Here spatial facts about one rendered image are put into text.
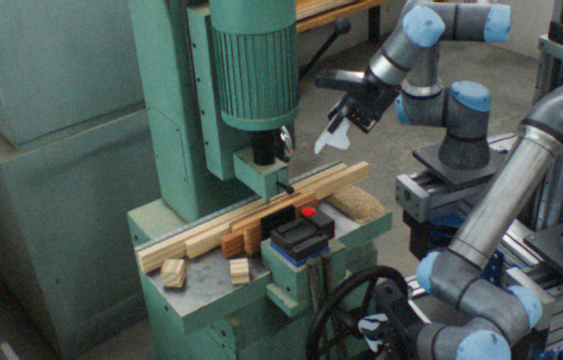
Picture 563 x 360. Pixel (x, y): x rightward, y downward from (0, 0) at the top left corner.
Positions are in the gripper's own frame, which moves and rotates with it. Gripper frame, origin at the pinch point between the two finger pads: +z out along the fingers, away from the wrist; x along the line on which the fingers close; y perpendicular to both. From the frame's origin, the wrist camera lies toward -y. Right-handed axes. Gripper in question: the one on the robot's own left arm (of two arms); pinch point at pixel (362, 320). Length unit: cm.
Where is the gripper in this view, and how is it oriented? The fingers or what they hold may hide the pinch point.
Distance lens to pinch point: 140.4
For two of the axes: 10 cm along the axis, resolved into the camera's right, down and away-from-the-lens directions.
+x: 8.1, -3.7, 4.6
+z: -4.6, 0.7, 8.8
